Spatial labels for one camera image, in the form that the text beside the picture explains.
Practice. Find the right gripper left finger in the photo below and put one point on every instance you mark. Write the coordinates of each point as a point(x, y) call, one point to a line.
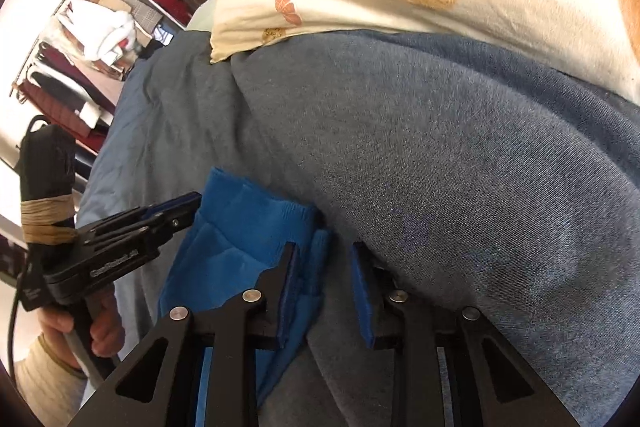
point(215, 350)

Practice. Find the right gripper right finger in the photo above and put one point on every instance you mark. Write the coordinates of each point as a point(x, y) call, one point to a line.
point(451, 367)

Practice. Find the blue fleece pants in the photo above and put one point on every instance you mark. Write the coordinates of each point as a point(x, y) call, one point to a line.
point(238, 233)

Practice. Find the beige sleeve left forearm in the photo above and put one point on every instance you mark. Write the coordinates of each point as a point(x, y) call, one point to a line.
point(52, 388)

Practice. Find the person's left hand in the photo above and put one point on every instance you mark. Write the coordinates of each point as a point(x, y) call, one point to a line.
point(107, 333)

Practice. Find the red plaid coat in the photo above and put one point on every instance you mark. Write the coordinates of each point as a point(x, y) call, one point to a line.
point(62, 115)

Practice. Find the grey bed duvet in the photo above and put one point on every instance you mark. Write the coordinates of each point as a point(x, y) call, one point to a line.
point(480, 177)

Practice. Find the white fluffy jacket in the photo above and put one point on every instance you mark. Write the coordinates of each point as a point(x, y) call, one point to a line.
point(105, 35)

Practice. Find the pale green pillow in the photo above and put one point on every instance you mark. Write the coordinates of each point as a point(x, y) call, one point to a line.
point(203, 17)

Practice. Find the wooden clothes rack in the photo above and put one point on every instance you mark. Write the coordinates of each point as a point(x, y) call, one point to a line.
point(60, 1)

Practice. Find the black camera with tape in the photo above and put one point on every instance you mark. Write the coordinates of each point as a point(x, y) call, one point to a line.
point(47, 176)

